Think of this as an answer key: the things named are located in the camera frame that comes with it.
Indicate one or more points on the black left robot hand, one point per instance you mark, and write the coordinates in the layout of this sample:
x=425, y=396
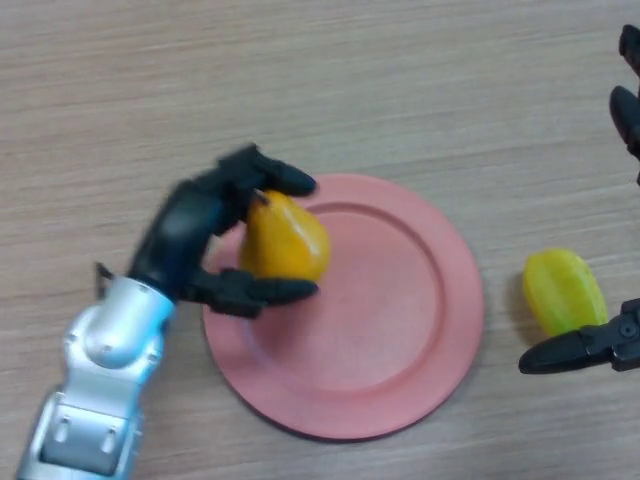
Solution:
x=175, y=235

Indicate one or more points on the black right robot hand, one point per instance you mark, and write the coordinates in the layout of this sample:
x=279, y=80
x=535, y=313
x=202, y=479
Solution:
x=575, y=350

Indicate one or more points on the yellow orange pear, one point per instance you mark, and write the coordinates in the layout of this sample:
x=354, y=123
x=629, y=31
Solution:
x=285, y=240

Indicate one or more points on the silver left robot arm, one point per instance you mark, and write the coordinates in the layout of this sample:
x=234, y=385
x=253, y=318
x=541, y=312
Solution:
x=105, y=370

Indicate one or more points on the pink round plate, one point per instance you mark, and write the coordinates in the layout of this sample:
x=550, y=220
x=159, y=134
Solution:
x=380, y=310

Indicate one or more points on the yellow green starfruit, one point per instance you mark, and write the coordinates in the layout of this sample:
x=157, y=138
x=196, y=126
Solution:
x=562, y=290

